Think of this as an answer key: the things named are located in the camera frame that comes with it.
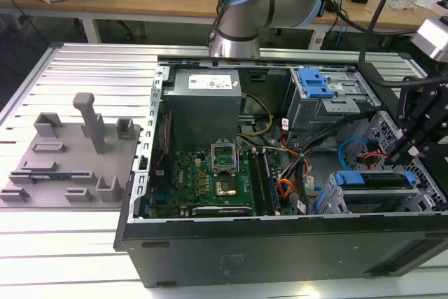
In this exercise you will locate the blue plastic drive latch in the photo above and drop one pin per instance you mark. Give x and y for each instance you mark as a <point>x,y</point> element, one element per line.
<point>315,83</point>

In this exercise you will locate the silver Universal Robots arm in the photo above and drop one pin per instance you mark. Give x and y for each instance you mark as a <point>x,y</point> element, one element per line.
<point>241,15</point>

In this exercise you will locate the black RAM slot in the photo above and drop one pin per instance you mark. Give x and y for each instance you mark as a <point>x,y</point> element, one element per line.
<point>270,180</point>
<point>256,180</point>

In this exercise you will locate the perforated metal disk bay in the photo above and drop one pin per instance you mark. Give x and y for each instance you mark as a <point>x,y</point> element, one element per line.
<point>427,187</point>

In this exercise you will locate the metal drive cage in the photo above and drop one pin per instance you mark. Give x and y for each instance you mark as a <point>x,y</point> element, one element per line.
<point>315,110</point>

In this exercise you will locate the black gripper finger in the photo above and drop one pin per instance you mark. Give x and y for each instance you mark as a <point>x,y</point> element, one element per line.
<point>404,106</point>
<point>425,134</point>

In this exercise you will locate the grey parts rack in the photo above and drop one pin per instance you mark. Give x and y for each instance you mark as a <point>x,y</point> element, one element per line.
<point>70,169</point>

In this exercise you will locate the CPU socket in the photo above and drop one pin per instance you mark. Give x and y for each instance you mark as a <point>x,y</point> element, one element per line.
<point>226,188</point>

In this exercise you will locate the hard disk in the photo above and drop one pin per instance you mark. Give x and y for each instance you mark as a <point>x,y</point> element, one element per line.
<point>371,181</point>

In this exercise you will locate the black open PC case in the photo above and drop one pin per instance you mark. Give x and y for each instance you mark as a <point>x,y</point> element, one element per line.
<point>266,253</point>

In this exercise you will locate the RAM stick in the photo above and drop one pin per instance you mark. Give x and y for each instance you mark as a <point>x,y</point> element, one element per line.
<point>45,176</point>

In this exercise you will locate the wooden desk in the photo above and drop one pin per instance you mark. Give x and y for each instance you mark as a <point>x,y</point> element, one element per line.
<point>385,15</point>
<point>133,1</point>

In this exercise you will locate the green motherboard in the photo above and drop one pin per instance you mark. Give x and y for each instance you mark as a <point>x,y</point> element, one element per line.
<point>196,180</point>

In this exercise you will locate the grey power supply unit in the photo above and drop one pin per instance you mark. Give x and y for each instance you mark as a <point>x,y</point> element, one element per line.
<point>203,110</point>

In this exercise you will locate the thin locking lever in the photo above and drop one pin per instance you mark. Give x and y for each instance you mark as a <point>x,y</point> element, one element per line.
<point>238,155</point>

